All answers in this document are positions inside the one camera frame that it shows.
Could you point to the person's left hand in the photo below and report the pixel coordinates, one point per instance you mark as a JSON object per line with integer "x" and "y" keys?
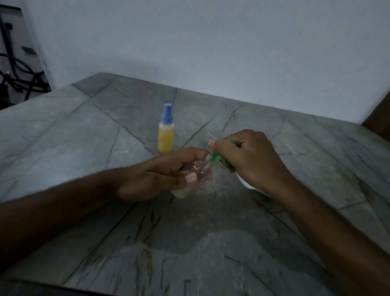
{"x": 146, "y": 183}

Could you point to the person's right hand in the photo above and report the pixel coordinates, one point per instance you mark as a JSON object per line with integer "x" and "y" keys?
{"x": 256, "y": 161}

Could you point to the large white bottle green pump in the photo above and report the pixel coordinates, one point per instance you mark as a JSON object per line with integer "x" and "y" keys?
{"x": 216, "y": 157}

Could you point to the small clear bottle red label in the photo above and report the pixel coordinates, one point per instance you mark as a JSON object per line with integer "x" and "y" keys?
{"x": 166, "y": 137}

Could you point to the white spray cap with tube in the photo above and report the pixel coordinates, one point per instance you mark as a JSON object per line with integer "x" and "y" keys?
{"x": 212, "y": 136}

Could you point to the small clear bottle white cap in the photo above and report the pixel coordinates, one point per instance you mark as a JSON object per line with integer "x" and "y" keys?
{"x": 198, "y": 166}

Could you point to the blue spray cap with tube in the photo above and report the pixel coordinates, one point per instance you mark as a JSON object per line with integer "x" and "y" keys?
{"x": 167, "y": 114}

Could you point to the person's right forearm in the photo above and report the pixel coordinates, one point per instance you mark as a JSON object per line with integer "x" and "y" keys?
{"x": 341, "y": 234}

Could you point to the person's left forearm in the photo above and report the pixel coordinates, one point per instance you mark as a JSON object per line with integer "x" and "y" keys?
{"x": 55, "y": 219}

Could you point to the brown wooden door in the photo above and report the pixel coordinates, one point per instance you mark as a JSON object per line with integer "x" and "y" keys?
{"x": 379, "y": 122}

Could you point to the small grey wall bracket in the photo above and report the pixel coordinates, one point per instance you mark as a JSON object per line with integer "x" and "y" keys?
{"x": 29, "y": 50}

